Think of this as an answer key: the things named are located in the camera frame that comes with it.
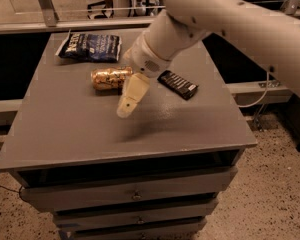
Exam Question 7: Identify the grey drawer cabinet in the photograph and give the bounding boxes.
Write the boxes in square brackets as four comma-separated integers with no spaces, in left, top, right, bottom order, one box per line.
[0,33,256,240]

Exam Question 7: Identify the top drawer knob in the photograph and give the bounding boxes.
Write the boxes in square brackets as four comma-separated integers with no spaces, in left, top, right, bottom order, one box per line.
[132,191,142,201]

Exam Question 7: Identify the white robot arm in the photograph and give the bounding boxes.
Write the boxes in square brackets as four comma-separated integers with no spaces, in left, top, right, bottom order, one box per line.
[117,0,300,118]

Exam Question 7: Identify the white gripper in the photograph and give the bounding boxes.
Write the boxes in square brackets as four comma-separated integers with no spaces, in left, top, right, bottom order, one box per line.
[117,32,171,118]

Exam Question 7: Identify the orange soda can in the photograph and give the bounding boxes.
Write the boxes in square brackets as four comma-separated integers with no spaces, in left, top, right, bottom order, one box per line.
[91,67,133,91]

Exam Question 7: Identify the blue chip bag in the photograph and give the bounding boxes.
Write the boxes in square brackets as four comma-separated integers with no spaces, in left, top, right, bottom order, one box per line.
[56,31,122,63]

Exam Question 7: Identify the black floor cable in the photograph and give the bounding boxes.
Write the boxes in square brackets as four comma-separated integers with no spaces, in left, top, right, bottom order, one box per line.
[0,180,24,202]

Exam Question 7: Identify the metal railing frame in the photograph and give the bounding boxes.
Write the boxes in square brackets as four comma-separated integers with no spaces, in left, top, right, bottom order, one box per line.
[0,0,300,36]

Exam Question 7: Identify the white cable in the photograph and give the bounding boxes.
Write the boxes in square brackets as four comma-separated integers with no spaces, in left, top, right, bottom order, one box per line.
[238,71,273,109]

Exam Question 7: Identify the black snack bar wrapper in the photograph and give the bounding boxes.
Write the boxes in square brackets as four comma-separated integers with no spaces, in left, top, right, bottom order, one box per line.
[157,70,198,100]

